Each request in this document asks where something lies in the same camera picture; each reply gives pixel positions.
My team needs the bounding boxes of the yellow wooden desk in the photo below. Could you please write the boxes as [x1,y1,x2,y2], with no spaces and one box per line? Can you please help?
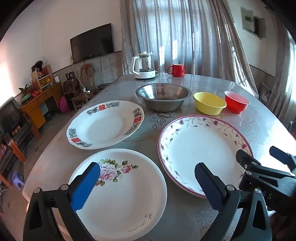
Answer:
[20,82,63,139]

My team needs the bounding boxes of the wooden desktop shelf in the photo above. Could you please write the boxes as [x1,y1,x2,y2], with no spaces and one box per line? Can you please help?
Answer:
[31,65,55,91]

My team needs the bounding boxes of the floral lace table mat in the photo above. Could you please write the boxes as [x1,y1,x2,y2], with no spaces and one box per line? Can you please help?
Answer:
[125,108,185,142]

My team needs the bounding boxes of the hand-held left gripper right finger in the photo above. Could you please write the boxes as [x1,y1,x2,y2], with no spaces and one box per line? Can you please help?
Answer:
[194,162,273,241]

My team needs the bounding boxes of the red mug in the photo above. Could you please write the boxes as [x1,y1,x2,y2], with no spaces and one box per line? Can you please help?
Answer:
[167,64,185,77]

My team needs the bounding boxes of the dark wooden sofa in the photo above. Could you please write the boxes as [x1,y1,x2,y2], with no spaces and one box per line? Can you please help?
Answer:
[0,97,33,188]

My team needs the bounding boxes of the white plate with red characters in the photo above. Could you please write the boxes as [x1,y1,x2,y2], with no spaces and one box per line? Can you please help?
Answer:
[66,100,145,150]

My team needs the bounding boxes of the grey sheer curtain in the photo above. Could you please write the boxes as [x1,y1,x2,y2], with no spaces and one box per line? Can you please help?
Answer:
[266,21,296,126]
[120,0,259,98]

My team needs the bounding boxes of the red plastic bowl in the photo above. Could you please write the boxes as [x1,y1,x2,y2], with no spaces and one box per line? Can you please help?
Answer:
[224,91,251,114]

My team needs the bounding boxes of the purple plastic stool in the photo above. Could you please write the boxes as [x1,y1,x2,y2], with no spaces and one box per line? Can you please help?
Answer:
[11,171,25,190]

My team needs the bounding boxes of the wall electrical panel box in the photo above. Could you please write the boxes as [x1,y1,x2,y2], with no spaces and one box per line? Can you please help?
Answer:
[240,6,266,39]

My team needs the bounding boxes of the yellow plastic bowl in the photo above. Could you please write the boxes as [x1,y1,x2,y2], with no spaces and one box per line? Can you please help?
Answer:
[193,92,227,115]

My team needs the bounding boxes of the pink bag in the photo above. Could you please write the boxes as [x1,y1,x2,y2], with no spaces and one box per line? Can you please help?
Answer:
[59,95,70,113]

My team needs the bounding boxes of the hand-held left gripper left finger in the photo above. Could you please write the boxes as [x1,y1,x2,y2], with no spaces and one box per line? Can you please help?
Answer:
[22,162,101,241]

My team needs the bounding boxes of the pile of papers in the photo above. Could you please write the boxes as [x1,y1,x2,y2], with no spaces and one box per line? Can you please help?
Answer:
[260,83,273,105]

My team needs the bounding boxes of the black wall television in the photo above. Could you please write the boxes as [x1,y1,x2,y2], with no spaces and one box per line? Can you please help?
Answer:
[70,23,114,63]

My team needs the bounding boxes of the wooden chair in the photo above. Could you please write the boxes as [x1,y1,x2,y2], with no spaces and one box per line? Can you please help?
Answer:
[70,64,97,112]

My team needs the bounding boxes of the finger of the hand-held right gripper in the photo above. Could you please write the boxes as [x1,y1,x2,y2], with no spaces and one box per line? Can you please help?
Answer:
[269,146,296,171]
[236,149,264,173]

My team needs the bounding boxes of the white plate purple floral rim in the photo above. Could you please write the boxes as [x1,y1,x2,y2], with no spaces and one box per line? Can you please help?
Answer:
[158,115,253,198]

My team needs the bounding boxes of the stainless steel bowl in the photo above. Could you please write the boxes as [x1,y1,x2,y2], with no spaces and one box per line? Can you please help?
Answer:
[135,83,192,111]

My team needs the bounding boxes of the white glass electric kettle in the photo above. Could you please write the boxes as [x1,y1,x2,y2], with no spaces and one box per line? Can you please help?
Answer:
[131,51,158,80]

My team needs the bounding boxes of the black speaker box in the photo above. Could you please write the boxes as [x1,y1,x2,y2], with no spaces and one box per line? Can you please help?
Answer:
[63,79,75,94]

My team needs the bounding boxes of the white plate with pink rose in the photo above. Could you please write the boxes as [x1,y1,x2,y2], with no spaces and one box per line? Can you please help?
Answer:
[68,148,167,241]

